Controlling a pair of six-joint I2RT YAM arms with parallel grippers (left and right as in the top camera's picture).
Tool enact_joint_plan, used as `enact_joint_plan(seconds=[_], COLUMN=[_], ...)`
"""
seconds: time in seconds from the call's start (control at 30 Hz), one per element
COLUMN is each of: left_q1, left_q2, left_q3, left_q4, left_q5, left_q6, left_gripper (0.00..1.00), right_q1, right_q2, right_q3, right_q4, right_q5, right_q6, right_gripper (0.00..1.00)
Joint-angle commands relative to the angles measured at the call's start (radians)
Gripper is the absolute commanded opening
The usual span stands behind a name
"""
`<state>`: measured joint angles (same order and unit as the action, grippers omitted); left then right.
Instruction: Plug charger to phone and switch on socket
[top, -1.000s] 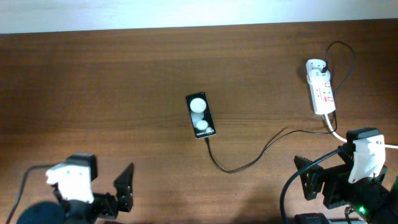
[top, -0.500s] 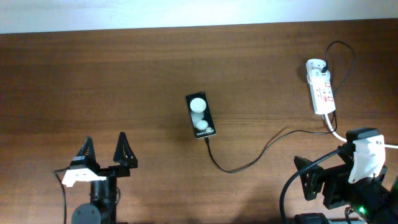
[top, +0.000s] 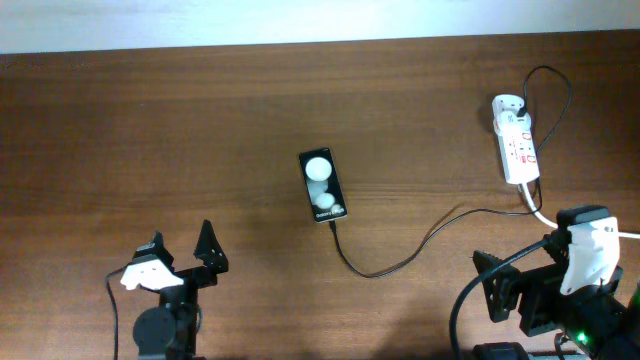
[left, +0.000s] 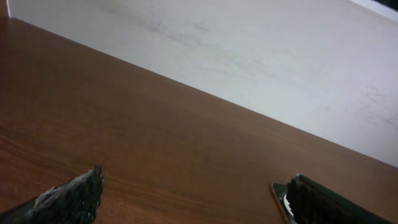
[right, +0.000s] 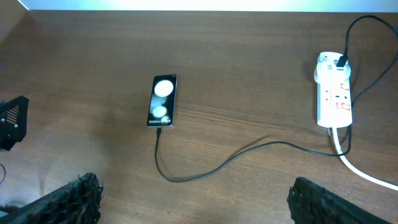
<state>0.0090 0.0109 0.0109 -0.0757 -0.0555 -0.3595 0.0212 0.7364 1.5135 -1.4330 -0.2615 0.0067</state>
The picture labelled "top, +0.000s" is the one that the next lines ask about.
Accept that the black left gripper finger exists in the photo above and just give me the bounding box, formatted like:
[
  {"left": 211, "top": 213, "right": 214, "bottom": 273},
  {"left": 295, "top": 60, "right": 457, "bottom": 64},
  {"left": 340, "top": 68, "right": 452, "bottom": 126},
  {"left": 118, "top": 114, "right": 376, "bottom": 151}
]
[
  {"left": 194, "top": 219, "right": 229, "bottom": 274},
  {"left": 132, "top": 231, "right": 174, "bottom": 272}
]

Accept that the black charging cable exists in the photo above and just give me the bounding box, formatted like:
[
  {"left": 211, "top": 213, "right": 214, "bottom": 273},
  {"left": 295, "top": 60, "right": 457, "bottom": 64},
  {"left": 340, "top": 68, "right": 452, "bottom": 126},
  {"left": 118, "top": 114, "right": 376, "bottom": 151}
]
[{"left": 327, "top": 64, "right": 575, "bottom": 280}]

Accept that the black Galaxy flip phone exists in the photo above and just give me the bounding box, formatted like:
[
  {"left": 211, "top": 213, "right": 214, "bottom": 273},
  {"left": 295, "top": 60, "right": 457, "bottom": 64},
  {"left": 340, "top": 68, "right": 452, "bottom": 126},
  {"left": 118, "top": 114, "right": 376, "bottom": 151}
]
[{"left": 298, "top": 148, "right": 348, "bottom": 223}]

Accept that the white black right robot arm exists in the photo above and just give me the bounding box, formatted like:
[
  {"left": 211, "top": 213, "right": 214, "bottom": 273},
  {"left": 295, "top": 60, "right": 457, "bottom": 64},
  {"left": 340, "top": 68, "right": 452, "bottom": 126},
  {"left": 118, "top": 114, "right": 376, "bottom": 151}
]
[{"left": 449, "top": 215, "right": 639, "bottom": 359}]

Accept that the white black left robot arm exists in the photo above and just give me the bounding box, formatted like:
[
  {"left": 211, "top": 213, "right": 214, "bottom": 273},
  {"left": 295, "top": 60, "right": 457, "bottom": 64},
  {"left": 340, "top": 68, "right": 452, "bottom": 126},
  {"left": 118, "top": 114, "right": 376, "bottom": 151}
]
[{"left": 121, "top": 228, "right": 228, "bottom": 359}]

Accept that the white USB charger adapter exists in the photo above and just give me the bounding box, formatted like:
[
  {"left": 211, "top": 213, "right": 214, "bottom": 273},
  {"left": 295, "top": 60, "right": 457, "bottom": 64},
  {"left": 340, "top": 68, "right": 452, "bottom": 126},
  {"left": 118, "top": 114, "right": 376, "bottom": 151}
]
[{"left": 491, "top": 94, "right": 531, "bottom": 136}]

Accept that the white power strip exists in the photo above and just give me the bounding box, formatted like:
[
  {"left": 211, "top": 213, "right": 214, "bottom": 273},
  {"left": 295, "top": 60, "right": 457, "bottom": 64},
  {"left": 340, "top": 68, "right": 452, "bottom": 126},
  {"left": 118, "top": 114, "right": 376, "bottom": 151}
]
[{"left": 496, "top": 129, "right": 540, "bottom": 185}]

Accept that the white power strip cord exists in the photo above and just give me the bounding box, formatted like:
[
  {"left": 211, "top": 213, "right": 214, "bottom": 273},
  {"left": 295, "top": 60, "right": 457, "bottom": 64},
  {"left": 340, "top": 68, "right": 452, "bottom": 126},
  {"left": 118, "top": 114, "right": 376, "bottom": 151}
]
[{"left": 518, "top": 181, "right": 640, "bottom": 240}]

